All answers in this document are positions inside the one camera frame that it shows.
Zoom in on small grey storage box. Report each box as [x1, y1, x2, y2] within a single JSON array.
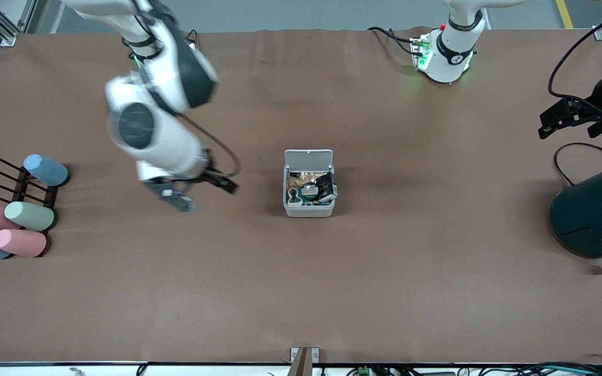
[[282, 149, 339, 218]]

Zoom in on black snack wrapper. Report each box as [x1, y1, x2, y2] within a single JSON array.
[[315, 173, 338, 203]]

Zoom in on large dark teal pedal bin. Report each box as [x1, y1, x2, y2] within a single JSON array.
[[550, 159, 602, 273]]

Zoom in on teal printed wrapper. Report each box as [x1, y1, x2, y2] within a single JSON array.
[[290, 184, 331, 206]]

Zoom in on green plastic cup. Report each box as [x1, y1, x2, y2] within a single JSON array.
[[4, 201, 55, 232]]

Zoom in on dark wooden cup rack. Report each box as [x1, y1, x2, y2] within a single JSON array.
[[0, 158, 59, 212]]

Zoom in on thin black looped cable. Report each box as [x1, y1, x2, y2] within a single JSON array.
[[553, 142, 602, 186]]

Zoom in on black arm-mounted camera cable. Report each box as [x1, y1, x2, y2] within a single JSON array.
[[548, 0, 602, 100], [133, 0, 242, 178]]

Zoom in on metal table edge bracket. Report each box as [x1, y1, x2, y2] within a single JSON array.
[[290, 347, 320, 376]]

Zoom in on black base power cable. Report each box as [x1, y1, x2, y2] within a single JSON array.
[[368, 26, 416, 55]]

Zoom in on black cable bundle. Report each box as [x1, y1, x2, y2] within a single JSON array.
[[510, 355, 602, 376]]

